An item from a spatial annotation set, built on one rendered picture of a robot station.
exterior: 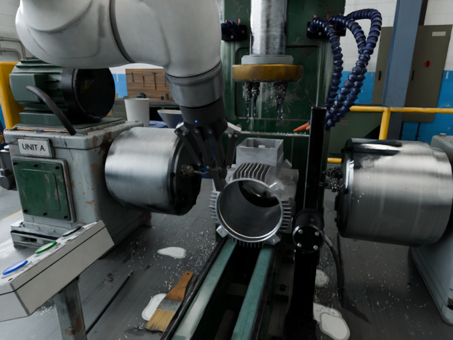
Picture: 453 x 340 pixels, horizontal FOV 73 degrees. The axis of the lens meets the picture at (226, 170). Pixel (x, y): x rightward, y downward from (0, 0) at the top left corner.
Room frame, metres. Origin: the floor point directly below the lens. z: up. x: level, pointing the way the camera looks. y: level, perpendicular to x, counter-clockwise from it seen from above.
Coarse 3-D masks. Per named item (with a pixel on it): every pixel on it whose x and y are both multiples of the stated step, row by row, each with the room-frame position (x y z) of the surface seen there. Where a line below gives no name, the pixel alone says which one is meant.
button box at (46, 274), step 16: (96, 224) 0.45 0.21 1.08; (64, 240) 0.42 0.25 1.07; (80, 240) 0.41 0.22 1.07; (96, 240) 0.43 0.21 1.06; (112, 240) 0.46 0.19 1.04; (32, 256) 0.39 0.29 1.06; (48, 256) 0.36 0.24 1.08; (64, 256) 0.38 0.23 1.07; (80, 256) 0.40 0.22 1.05; (96, 256) 0.42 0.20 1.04; (16, 272) 0.33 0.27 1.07; (32, 272) 0.33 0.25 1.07; (48, 272) 0.35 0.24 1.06; (64, 272) 0.36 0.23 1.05; (80, 272) 0.38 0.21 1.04; (0, 288) 0.31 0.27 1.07; (16, 288) 0.31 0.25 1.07; (32, 288) 0.32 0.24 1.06; (48, 288) 0.33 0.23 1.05; (0, 304) 0.31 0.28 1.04; (16, 304) 0.30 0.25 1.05; (32, 304) 0.31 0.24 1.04; (0, 320) 0.31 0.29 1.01
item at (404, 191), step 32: (352, 160) 0.65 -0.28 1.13; (384, 160) 0.63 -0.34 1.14; (416, 160) 0.62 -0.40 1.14; (448, 160) 0.62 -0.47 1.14; (352, 192) 0.61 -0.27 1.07; (384, 192) 0.59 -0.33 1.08; (416, 192) 0.58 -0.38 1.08; (448, 192) 0.57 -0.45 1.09; (352, 224) 0.61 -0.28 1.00; (384, 224) 0.59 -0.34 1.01; (416, 224) 0.57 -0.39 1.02
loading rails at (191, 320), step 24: (216, 264) 0.57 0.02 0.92; (240, 264) 0.70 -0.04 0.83; (264, 264) 0.57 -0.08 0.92; (192, 288) 0.48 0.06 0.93; (216, 288) 0.51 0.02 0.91; (240, 288) 0.59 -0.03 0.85; (264, 288) 0.48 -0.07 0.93; (288, 288) 0.62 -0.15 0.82; (192, 312) 0.43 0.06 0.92; (216, 312) 0.50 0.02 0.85; (240, 312) 0.43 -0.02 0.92; (264, 312) 0.44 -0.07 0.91; (168, 336) 0.37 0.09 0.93; (192, 336) 0.38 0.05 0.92; (240, 336) 0.38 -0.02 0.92; (264, 336) 0.45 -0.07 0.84
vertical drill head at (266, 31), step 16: (256, 0) 0.79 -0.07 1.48; (272, 0) 0.78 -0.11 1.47; (288, 0) 0.81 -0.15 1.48; (256, 16) 0.79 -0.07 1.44; (272, 16) 0.78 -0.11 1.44; (256, 32) 0.79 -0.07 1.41; (272, 32) 0.78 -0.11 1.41; (256, 48) 0.79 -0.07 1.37; (272, 48) 0.78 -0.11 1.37; (256, 64) 0.74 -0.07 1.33; (272, 64) 0.74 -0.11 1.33; (288, 64) 0.75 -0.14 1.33; (240, 80) 0.78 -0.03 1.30; (256, 80) 0.75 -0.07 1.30; (272, 80) 0.74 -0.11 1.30; (288, 80) 0.75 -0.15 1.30; (256, 96) 0.87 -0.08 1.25
